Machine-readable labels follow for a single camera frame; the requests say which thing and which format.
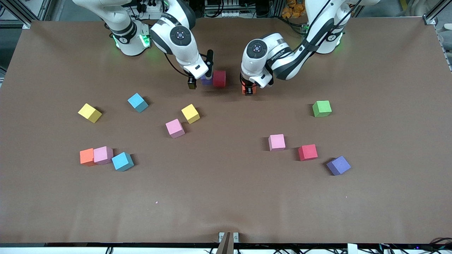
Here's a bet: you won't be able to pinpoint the red foam block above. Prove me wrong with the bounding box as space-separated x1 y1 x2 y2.
213 70 226 88
298 144 318 162

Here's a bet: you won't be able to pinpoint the yellow foam block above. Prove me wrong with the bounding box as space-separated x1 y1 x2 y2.
78 103 102 123
181 104 200 125

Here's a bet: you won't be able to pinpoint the pink foam block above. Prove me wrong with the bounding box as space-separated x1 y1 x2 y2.
268 134 286 152
93 146 114 165
165 119 185 139

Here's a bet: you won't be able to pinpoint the cyan foam block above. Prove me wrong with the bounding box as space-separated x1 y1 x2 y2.
127 93 149 113
112 152 135 172

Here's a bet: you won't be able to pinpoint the grey electronics rack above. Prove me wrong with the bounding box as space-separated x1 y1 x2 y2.
204 0 260 19

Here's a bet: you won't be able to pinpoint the white power strip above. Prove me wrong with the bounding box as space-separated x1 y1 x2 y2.
136 0 167 20

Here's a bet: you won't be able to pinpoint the green foam block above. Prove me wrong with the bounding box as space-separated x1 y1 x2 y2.
312 100 332 118

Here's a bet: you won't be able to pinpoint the pile of orange packets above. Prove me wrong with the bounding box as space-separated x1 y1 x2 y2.
281 0 308 19

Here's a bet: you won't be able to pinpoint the grey metal table edge bracket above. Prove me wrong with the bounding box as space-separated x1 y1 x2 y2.
218 231 239 244

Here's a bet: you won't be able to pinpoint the brown tapered post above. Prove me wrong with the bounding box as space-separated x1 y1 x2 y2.
215 232 234 254

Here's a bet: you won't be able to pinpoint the aluminium frame strut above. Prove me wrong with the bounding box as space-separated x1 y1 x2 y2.
423 0 452 26
0 0 53 29

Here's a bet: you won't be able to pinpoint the tangled dark cables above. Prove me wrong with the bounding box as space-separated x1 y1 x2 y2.
374 237 452 254

